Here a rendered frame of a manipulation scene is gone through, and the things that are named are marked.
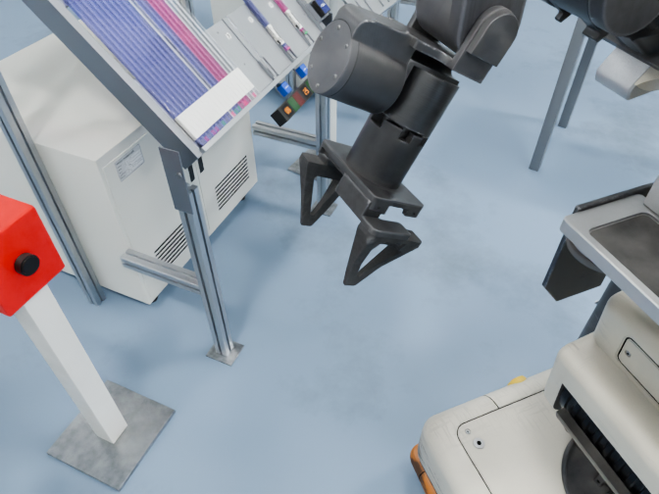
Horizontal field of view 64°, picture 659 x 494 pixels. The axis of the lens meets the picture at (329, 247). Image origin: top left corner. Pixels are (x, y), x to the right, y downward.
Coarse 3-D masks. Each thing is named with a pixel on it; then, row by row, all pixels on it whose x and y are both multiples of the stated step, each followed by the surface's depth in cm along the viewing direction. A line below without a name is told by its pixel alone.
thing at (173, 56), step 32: (64, 0) 104; (96, 0) 108; (128, 0) 114; (160, 0) 119; (96, 32) 106; (128, 32) 111; (160, 32) 117; (192, 32) 123; (128, 64) 109; (160, 64) 114; (192, 64) 120; (224, 64) 126; (160, 96) 112; (192, 96) 117; (224, 96) 123; (192, 128) 115
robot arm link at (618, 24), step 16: (544, 0) 48; (592, 0) 42; (608, 0) 41; (624, 0) 42; (640, 0) 43; (656, 0) 43; (592, 16) 43; (608, 16) 42; (624, 16) 43; (640, 16) 44; (656, 16) 44; (624, 32) 44
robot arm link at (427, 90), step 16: (416, 64) 42; (432, 64) 45; (416, 80) 43; (432, 80) 43; (448, 80) 45; (400, 96) 44; (416, 96) 44; (432, 96) 44; (448, 96) 44; (384, 112) 45; (400, 112) 45; (416, 112) 44; (432, 112) 45; (416, 128) 45; (432, 128) 46
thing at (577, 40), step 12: (576, 24) 186; (576, 36) 188; (576, 48) 191; (588, 48) 226; (564, 60) 195; (576, 60) 194; (588, 60) 229; (564, 72) 198; (564, 84) 201; (576, 84) 238; (552, 96) 206; (564, 96) 206; (576, 96) 241; (552, 108) 208; (564, 108) 247; (552, 120) 211; (564, 120) 251; (540, 132) 217; (540, 144) 220; (540, 156) 224
